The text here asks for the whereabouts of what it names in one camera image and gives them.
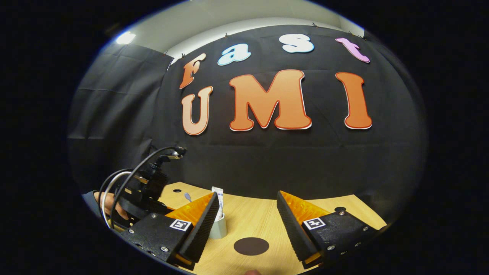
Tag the dark round coaster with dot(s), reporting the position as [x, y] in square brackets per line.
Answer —
[251, 246]

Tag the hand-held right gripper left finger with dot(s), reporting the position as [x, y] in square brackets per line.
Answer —
[200, 233]

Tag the white toothpaste tube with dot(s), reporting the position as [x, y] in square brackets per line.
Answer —
[217, 194]

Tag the black backdrop cloth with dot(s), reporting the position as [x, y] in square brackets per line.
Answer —
[267, 160]

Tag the ceiling light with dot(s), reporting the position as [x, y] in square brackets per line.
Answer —
[126, 38]

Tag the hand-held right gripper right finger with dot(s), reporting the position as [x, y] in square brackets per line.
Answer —
[294, 233]

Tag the wooden desktop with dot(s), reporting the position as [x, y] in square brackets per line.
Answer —
[259, 217]

